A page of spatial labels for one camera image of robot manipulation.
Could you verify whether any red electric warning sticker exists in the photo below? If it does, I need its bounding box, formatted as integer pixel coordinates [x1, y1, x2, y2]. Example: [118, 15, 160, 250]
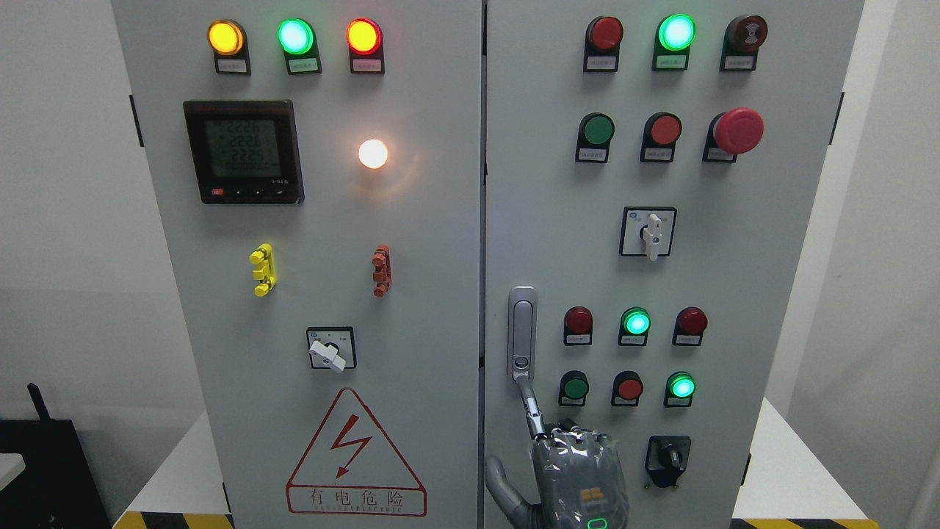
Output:
[286, 387, 427, 517]

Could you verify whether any green indicator light middle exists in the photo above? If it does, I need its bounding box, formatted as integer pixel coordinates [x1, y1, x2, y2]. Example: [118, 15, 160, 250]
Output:
[618, 306, 651, 346]

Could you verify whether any red emergency stop button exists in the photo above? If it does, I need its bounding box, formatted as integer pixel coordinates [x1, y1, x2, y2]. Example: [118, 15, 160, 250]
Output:
[702, 107, 764, 163]

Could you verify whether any black rotary selector switch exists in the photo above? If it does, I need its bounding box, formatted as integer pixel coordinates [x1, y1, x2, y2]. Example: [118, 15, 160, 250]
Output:
[645, 435, 691, 488]

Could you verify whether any green indicator light lower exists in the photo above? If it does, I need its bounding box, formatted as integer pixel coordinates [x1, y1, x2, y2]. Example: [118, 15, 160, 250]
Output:
[662, 371, 696, 408]

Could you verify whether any red push button upper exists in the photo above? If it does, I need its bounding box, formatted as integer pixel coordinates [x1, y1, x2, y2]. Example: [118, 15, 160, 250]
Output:
[639, 112, 682, 163]

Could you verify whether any black digital power meter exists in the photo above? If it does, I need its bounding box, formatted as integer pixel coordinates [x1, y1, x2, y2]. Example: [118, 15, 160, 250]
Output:
[184, 100, 305, 204]

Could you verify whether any yellow indicator light top left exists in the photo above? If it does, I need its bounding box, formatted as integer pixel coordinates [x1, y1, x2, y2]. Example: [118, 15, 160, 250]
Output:
[207, 19, 251, 75]

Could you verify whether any white glowing indicator light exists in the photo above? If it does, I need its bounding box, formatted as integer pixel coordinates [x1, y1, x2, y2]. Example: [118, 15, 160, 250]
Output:
[357, 140, 389, 170]

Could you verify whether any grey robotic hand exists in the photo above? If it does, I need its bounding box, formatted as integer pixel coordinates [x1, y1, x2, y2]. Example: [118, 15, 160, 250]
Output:
[485, 378, 630, 528]

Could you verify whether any red terminal block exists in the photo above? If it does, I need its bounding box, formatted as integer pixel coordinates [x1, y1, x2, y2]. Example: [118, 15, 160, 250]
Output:
[372, 244, 392, 298]

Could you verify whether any white selector switch upper right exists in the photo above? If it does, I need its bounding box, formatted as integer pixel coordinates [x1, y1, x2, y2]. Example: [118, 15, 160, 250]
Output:
[620, 206, 677, 261]

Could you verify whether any red indicator light top left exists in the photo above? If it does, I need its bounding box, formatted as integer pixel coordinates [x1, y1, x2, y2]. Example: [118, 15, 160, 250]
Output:
[346, 18, 385, 74]

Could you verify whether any green push button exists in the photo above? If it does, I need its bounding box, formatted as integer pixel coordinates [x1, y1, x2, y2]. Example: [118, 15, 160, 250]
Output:
[575, 112, 615, 163]
[557, 370, 590, 406]

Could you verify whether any silver door handle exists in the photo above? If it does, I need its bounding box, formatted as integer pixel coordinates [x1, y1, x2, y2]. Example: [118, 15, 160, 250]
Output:
[507, 286, 538, 381]

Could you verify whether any black box at left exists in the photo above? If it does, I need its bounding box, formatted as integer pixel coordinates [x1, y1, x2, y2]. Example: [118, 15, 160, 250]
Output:
[1, 383, 112, 528]

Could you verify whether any green indicator light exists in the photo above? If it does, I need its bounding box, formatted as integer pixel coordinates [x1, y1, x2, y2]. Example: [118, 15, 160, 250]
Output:
[651, 13, 696, 71]
[278, 18, 322, 75]
[662, 371, 696, 408]
[618, 306, 651, 346]

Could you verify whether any green push button lower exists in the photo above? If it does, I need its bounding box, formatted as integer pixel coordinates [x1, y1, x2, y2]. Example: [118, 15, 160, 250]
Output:
[557, 370, 590, 406]

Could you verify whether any yellow terminal block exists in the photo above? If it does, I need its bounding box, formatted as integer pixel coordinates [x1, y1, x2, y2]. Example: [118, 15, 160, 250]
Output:
[249, 243, 278, 298]

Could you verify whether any green indicator light top left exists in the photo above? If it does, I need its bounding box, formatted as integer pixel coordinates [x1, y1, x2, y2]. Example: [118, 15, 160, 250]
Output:
[278, 18, 322, 75]

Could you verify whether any grey cabinet door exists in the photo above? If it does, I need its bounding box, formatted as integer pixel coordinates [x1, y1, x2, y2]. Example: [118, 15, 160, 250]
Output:
[484, 1, 864, 528]
[113, 1, 483, 528]

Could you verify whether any green indicator light top right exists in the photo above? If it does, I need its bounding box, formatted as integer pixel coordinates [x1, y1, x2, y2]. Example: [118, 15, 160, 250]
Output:
[651, 13, 696, 71]

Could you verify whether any green push button upper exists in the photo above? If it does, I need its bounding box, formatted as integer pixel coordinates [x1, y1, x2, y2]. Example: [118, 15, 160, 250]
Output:
[575, 112, 615, 163]

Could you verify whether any dark red buzzer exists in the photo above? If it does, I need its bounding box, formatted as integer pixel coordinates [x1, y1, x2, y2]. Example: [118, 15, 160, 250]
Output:
[720, 15, 768, 71]

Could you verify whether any white selector switch left door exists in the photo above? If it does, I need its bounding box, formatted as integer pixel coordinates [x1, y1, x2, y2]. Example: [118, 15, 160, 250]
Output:
[306, 327, 357, 373]

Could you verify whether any red push button lower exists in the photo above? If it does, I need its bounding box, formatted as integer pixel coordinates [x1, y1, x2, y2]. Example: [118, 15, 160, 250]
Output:
[610, 370, 644, 406]

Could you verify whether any red indicator light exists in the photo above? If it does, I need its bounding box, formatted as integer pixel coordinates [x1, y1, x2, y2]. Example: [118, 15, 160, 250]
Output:
[672, 306, 709, 346]
[583, 16, 624, 73]
[346, 18, 385, 74]
[562, 306, 593, 346]

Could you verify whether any red push button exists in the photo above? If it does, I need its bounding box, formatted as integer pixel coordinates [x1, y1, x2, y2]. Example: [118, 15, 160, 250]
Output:
[610, 370, 644, 406]
[639, 112, 682, 163]

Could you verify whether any red indicator light top right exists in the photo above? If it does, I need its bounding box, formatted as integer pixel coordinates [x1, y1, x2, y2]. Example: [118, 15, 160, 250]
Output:
[583, 16, 624, 73]

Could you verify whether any red indicator light middle left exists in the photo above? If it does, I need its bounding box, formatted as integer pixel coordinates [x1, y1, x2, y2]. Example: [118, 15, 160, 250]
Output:
[562, 306, 593, 346]

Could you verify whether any red indicator light middle right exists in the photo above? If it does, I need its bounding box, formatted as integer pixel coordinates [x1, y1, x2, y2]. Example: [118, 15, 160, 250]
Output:
[672, 306, 709, 346]

